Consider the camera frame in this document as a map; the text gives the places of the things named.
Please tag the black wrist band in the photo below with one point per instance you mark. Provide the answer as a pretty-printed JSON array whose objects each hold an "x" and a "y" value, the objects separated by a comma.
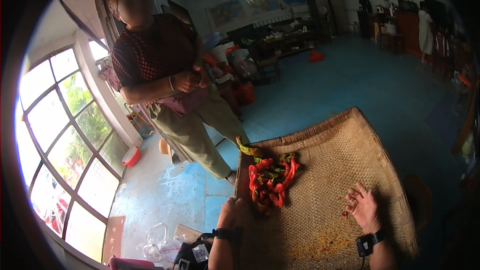
[
  {"x": 369, "y": 243},
  {"x": 224, "y": 233}
]

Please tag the heap of pepper seeds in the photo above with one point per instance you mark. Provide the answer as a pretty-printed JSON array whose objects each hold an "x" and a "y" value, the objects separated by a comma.
[{"x": 324, "y": 240}]

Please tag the large arched grid window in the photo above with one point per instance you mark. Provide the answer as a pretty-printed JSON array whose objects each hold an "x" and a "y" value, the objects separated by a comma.
[{"x": 60, "y": 146}]

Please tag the person's left hand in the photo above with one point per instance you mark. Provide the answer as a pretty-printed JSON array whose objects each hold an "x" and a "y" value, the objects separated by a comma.
[{"x": 228, "y": 215}]

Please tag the red plastic bowl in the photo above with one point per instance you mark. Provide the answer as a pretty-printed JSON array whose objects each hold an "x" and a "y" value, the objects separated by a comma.
[{"x": 132, "y": 156}]

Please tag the flat wooden board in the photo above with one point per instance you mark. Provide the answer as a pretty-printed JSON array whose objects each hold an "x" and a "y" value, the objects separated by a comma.
[{"x": 186, "y": 233}]

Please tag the sideboard with appliances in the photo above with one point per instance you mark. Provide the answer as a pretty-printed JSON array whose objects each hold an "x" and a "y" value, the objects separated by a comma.
[{"x": 397, "y": 27}]

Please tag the person's right fingers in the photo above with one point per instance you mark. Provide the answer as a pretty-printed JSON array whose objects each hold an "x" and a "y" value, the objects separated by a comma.
[{"x": 353, "y": 196}]

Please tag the dark wooden table with clutter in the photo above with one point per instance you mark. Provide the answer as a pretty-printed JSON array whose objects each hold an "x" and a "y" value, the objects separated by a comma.
[{"x": 285, "y": 41}]

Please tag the clear plastic bag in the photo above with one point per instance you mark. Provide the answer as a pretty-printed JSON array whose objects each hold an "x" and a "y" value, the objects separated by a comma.
[{"x": 155, "y": 245}]

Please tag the heap of bags and buckets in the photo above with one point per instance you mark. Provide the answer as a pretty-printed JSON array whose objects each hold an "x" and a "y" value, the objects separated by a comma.
[{"x": 238, "y": 67}]

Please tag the open window sash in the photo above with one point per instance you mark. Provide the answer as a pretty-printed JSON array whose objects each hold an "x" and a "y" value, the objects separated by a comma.
[{"x": 88, "y": 12}]

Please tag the dark wooden chair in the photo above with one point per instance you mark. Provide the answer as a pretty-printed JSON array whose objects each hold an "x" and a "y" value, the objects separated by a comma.
[{"x": 267, "y": 65}]

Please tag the pink cloth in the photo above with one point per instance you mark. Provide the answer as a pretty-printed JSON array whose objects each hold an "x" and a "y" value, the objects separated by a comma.
[{"x": 129, "y": 263}]

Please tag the brown sign board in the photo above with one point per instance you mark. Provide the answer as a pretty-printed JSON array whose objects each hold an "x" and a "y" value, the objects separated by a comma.
[{"x": 113, "y": 238}]

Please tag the small red plastic bag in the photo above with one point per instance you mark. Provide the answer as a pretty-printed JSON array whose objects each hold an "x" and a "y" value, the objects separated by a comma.
[{"x": 316, "y": 56}]

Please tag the tall wooden cabinet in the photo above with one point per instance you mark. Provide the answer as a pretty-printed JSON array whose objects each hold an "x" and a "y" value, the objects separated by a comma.
[{"x": 330, "y": 12}]

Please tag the green chili pepper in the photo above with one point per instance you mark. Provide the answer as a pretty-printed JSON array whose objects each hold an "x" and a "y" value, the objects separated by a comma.
[{"x": 247, "y": 149}]

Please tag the large woven bamboo tray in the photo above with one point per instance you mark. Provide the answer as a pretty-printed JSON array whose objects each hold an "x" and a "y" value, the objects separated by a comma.
[{"x": 337, "y": 157}]

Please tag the person's right hand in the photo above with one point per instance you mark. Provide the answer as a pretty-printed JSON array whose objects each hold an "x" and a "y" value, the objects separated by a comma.
[{"x": 365, "y": 210}]

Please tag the person's left fingers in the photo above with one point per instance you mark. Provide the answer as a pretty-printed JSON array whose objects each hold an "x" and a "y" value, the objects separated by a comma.
[{"x": 236, "y": 202}]

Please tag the pile of red chili peppers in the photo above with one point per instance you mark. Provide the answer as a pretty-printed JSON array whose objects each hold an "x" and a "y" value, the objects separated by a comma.
[{"x": 275, "y": 183}]

